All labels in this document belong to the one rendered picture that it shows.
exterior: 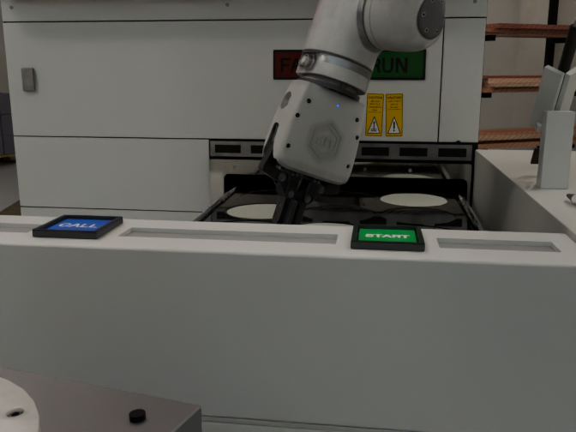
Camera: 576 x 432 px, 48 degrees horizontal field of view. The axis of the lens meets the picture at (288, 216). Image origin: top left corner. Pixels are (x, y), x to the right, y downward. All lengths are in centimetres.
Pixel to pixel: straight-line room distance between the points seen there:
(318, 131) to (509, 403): 36
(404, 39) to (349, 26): 7
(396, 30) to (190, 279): 34
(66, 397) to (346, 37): 49
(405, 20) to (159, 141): 59
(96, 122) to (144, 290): 70
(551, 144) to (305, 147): 27
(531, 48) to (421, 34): 660
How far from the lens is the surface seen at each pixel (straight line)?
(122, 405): 35
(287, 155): 70
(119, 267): 52
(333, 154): 73
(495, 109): 758
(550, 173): 76
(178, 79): 113
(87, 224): 58
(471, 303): 49
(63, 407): 36
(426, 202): 98
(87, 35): 119
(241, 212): 89
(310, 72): 73
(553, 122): 76
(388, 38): 70
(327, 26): 73
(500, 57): 757
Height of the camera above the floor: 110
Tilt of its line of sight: 13 degrees down
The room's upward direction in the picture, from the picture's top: straight up
